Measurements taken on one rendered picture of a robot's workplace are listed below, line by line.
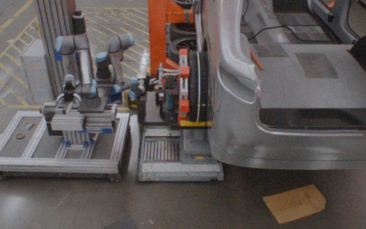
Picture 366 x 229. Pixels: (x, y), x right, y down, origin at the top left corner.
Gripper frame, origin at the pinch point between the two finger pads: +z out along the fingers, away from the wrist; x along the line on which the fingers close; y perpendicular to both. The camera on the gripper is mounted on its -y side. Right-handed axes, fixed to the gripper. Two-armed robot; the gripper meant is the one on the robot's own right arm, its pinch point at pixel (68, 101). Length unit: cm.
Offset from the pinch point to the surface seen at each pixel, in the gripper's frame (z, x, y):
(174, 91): -57, -92, 27
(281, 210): 32, -182, 99
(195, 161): -34, -118, 96
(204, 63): -47, -111, -7
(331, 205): 36, -230, 93
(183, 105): -27, -92, 23
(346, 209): 43, -242, 91
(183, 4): -381, -183, 51
